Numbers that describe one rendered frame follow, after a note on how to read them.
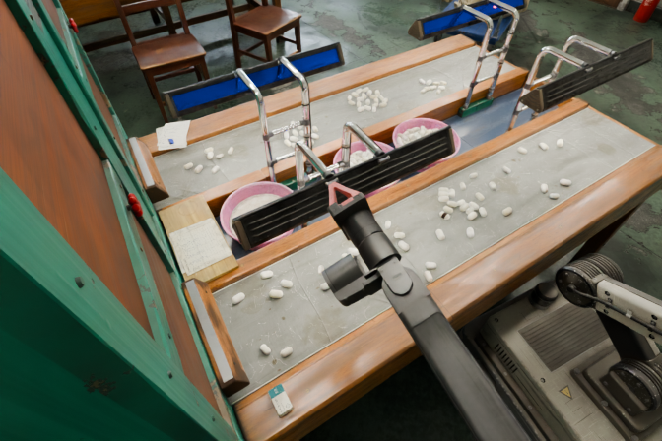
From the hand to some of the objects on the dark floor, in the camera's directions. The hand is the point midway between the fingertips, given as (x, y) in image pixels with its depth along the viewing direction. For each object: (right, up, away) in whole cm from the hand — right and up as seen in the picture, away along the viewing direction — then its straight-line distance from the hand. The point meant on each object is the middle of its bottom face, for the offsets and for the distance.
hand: (333, 186), depth 74 cm
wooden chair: (-116, +70, +227) cm, 264 cm away
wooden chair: (-53, +107, +260) cm, 286 cm away
